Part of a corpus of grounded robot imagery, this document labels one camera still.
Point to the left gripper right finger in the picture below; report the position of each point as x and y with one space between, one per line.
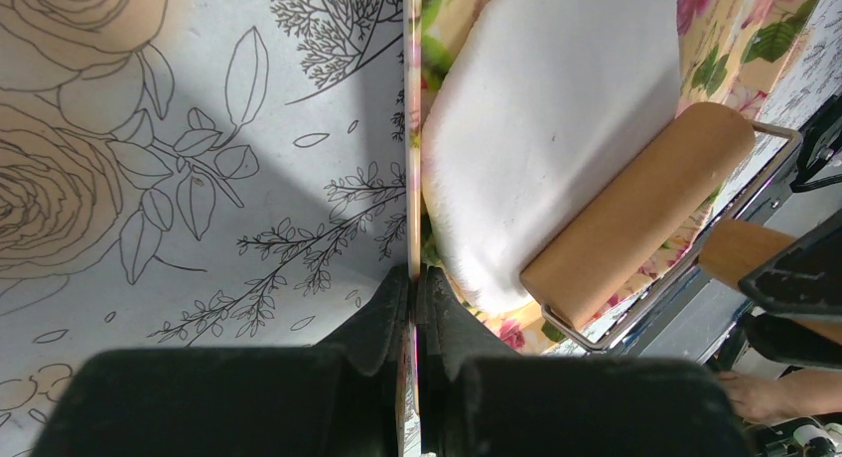
478 397

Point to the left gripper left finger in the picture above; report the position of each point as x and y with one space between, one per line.
342 396

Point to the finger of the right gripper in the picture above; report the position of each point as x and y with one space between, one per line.
783 341
803 281

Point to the wooden double-ended roller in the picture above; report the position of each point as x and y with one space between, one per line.
594 255

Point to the floral cutting board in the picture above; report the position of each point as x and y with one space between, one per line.
730 51

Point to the white dough ball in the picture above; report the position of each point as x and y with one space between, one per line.
544 105

